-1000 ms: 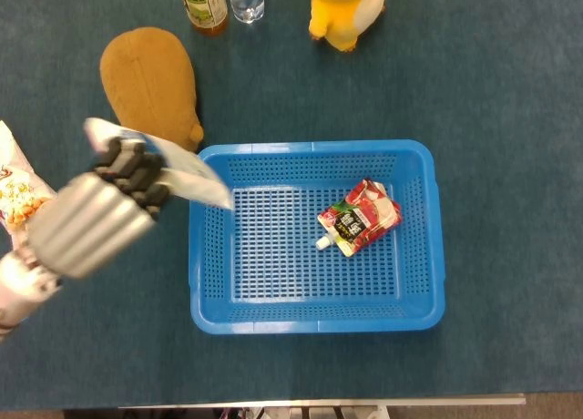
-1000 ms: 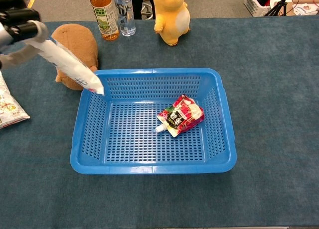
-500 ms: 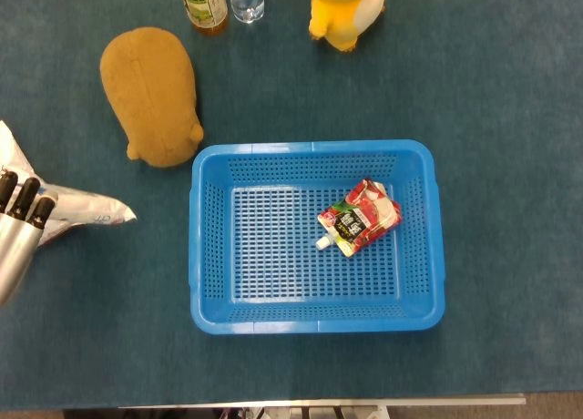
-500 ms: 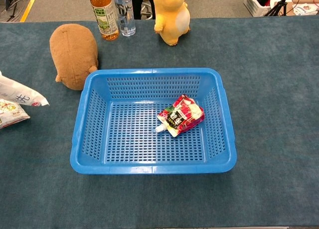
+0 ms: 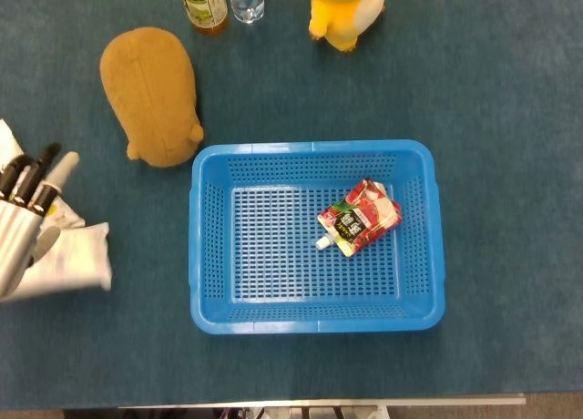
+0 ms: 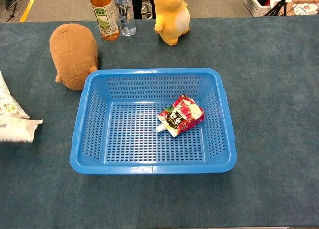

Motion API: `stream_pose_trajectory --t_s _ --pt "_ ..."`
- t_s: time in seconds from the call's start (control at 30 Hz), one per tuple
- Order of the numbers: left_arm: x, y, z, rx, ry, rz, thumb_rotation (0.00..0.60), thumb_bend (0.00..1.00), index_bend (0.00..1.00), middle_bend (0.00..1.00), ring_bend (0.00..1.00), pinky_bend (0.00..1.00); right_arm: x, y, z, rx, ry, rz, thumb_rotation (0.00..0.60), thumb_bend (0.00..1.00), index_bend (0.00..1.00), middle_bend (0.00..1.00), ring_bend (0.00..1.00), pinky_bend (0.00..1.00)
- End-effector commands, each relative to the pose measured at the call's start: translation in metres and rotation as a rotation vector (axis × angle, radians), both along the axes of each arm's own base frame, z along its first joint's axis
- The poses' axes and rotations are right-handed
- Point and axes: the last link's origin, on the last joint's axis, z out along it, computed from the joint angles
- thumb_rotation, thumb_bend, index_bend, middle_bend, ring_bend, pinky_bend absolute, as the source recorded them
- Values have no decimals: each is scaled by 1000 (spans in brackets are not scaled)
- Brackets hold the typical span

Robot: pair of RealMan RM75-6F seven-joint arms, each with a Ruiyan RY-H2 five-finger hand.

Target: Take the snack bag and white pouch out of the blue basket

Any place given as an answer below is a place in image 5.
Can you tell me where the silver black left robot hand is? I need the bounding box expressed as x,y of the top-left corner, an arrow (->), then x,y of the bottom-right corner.
0,142 -> 81,298

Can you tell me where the white blue refill pouch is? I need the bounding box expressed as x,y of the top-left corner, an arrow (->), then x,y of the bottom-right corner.
0,221 -> 113,302

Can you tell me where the blue plastic perforated basket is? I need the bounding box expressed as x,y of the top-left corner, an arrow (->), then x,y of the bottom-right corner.
189,139 -> 445,337

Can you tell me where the amber tea bottle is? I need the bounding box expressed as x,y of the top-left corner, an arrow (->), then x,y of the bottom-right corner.
177,0 -> 230,37

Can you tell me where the clear water bottle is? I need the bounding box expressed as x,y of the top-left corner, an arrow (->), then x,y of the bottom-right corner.
228,0 -> 266,25

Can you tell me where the red jelly drink pouch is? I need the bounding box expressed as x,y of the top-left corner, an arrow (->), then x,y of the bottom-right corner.
315,178 -> 404,259

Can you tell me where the yellow plush dinosaur toy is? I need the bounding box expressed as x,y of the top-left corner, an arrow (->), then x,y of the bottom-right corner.
308,0 -> 386,53

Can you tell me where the teal table cloth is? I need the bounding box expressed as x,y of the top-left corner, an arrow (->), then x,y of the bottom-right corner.
0,0 -> 583,412

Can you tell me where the white metal frame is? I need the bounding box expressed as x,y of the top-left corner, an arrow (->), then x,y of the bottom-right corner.
118,393 -> 527,419

